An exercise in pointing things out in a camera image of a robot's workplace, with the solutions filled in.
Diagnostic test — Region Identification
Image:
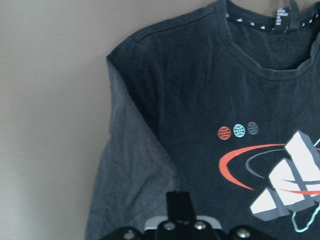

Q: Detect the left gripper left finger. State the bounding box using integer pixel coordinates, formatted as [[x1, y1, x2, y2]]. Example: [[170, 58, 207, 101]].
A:
[[166, 191, 178, 222]]

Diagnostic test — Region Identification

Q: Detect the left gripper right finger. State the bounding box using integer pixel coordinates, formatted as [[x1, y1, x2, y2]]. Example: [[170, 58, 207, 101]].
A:
[[177, 191, 196, 223]]

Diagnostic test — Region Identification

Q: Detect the black graphic t-shirt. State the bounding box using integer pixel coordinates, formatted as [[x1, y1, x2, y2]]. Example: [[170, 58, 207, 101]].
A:
[[85, 0, 320, 240]]

